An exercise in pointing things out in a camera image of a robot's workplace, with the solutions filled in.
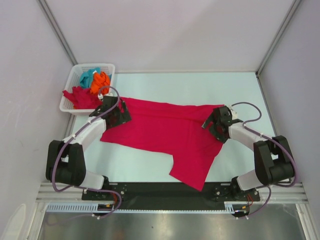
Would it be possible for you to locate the right aluminium frame post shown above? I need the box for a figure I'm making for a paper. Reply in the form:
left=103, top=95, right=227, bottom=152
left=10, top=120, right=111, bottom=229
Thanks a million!
left=255, top=0, right=303, bottom=78

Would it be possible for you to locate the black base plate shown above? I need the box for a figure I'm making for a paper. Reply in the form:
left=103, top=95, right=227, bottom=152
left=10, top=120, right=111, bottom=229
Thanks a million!
left=81, top=181, right=261, bottom=211

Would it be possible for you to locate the orange t shirt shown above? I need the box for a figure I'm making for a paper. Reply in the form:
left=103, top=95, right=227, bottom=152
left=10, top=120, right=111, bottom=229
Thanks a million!
left=90, top=71, right=111, bottom=96

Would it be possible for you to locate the slotted cable duct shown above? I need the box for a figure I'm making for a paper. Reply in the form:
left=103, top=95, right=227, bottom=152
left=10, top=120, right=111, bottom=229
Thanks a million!
left=46, top=202, right=235, bottom=214

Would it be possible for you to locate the white plastic laundry basket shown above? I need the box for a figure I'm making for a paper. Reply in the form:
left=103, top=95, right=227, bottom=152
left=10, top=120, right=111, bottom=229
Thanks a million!
left=59, top=63, right=116, bottom=116

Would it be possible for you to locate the teal t shirt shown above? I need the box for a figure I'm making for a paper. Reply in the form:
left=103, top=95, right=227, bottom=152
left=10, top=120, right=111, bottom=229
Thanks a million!
left=79, top=67, right=101, bottom=89

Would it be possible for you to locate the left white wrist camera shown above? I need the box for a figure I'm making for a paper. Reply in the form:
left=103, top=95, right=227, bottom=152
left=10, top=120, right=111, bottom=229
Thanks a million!
left=97, top=93, right=114, bottom=100

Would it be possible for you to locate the aluminium frame post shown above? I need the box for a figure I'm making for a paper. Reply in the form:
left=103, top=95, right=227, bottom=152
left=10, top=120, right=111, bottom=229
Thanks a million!
left=36, top=0, right=78, bottom=66
left=255, top=0, right=303, bottom=78

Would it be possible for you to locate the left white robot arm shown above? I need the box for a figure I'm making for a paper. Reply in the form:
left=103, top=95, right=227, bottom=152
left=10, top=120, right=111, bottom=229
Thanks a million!
left=45, top=96, right=132, bottom=200

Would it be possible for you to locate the red t shirt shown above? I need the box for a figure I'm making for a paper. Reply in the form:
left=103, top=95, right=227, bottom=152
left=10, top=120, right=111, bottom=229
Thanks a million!
left=62, top=86, right=102, bottom=110
left=100, top=97, right=223, bottom=191

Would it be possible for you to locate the left aluminium frame post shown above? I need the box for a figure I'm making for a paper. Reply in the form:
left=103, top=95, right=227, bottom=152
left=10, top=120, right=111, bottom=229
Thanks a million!
left=36, top=0, right=78, bottom=66

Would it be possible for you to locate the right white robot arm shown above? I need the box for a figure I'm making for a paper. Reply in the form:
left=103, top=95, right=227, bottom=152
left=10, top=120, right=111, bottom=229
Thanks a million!
left=202, top=104, right=298, bottom=201

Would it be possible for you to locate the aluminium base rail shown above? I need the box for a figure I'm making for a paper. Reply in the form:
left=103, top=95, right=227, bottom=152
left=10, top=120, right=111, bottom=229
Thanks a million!
left=35, top=182, right=309, bottom=204

